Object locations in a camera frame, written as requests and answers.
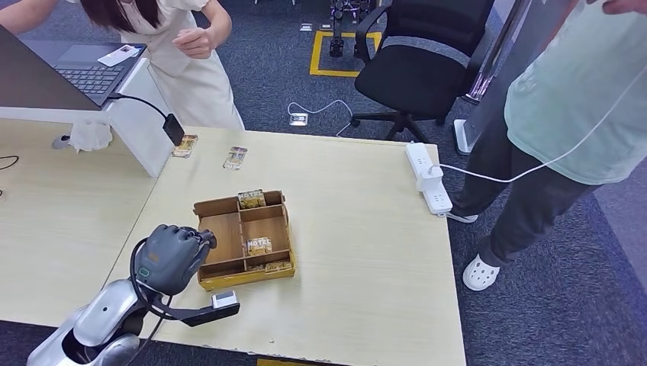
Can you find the person's left hand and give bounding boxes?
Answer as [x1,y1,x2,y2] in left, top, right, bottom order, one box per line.
[172,26,216,60]

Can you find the person's hand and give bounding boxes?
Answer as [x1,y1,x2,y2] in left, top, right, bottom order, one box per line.
[601,0,647,15]

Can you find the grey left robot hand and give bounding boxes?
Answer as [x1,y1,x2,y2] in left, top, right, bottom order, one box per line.
[135,224,218,297]

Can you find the wooden compartment box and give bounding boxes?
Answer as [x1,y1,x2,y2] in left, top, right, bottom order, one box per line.
[192,189,298,293]

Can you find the white ID card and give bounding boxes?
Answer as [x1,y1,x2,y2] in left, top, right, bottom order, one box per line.
[97,44,142,68]

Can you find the person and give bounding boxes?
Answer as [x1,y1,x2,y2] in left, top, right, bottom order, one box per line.
[446,0,647,293]
[0,0,246,131]

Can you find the white raised counter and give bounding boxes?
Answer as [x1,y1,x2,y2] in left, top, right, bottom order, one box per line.
[0,58,175,178]

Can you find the grey standing panel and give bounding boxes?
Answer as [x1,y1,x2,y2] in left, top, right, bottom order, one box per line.
[453,0,565,156]

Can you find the dark grey laptop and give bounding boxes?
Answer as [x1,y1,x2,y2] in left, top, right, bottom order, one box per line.
[0,22,149,112]

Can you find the white crumpled plastic bag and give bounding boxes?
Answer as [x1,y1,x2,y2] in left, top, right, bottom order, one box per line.
[68,120,113,153]

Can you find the black robot legs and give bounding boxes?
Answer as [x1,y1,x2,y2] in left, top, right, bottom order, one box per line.
[328,0,372,59]

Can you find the black office chair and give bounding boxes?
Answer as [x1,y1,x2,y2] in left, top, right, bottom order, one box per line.
[349,0,495,145]

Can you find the white plug adapter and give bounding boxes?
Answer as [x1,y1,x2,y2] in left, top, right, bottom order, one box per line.
[416,165,445,194]

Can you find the white power strip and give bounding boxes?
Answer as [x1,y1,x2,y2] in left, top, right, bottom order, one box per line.
[404,143,453,217]

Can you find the white clog shoe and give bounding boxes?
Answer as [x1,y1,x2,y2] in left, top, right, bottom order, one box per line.
[462,254,501,293]

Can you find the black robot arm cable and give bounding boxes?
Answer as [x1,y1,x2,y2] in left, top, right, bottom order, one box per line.
[128,237,175,366]

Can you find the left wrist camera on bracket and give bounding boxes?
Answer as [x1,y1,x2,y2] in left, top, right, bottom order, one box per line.
[151,289,242,329]

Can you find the black laptop charger cable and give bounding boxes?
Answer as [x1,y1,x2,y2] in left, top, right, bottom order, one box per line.
[108,92,186,147]

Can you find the white floor cable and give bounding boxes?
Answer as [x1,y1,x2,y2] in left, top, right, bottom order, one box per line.
[287,99,354,138]

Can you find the long white cable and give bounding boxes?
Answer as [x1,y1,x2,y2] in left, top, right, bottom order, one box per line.
[436,66,647,184]

